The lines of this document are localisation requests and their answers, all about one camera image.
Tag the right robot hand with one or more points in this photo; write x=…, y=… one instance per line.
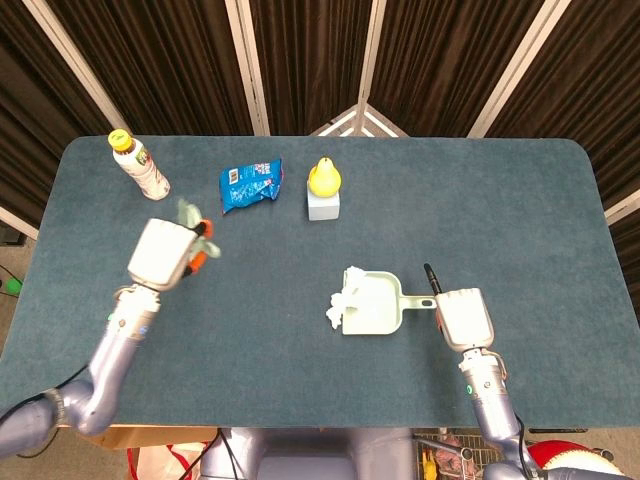
x=465, y=320

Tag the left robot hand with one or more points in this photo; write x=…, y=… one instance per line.
x=157, y=255

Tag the pale green plastic dustpan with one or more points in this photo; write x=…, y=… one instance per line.
x=372, y=315

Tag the white paper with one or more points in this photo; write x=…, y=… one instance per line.
x=337, y=305

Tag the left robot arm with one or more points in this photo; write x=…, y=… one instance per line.
x=115, y=350

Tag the white bottle with yellow cap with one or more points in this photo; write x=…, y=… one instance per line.
x=142, y=170

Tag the blue felt table cover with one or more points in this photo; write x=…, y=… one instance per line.
x=450, y=210

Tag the blue snack bag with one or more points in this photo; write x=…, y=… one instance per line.
x=247, y=187

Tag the red and white round object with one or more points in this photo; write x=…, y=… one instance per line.
x=570, y=455

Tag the light grey cube block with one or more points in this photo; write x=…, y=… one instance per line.
x=322, y=209

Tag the yellow pear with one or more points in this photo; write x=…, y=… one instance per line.
x=324, y=180

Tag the brown pleated screen panel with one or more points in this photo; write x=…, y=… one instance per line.
x=310, y=55
x=440, y=60
x=165, y=65
x=600, y=75
x=30, y=100

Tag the red and white bag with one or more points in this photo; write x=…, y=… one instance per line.
x=160, y=462

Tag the white screen frame bar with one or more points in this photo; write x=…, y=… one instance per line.
x=622, y=209
x=17, y=222

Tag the white screen frame post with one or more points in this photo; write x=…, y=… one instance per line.
x=510, y=70
x=75, y=55
x=370, y=50
x=250, y=75

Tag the white screen foot frame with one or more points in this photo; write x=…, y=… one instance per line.
x=345, y=122

